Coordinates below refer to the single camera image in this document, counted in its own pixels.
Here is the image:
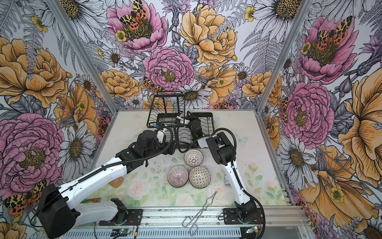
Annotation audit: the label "orange sticker on table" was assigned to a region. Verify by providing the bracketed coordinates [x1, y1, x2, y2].
[109, 177, 123, 188]

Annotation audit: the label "black wire dish rack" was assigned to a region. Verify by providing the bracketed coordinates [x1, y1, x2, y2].
[146, 92, 215, 150]

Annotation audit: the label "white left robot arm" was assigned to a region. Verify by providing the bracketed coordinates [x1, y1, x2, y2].
[36, 125, 175, 239]

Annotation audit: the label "white red diamond bowl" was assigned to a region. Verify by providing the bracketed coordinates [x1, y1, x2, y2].
[184, 149, 204, 167]

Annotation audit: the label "black white dotted bowl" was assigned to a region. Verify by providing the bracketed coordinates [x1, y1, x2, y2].
[189, 166, 211, 189]

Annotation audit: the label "green circuit board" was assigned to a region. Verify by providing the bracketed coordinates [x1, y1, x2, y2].
[109, 229, 133, 239]

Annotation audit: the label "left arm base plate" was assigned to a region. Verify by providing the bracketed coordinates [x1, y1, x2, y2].
[98, 198, 143, 226]

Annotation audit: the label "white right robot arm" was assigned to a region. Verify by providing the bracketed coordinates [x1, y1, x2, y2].
[188, 119, 260, 223]

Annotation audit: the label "metal wire tongs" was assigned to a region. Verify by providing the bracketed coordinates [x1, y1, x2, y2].
[182, 191, 217, 237]

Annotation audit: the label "purple striped bowl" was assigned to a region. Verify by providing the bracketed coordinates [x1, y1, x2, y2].
[167, 166, 189, 188]

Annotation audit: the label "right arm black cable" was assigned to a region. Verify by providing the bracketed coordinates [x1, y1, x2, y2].
[175, 111, 266, 239]

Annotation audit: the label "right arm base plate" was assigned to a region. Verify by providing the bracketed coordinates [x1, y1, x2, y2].
[218, 199, 265, 225]

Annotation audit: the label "small clear square clock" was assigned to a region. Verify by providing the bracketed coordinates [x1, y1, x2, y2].
[224, 175, 230, 186]

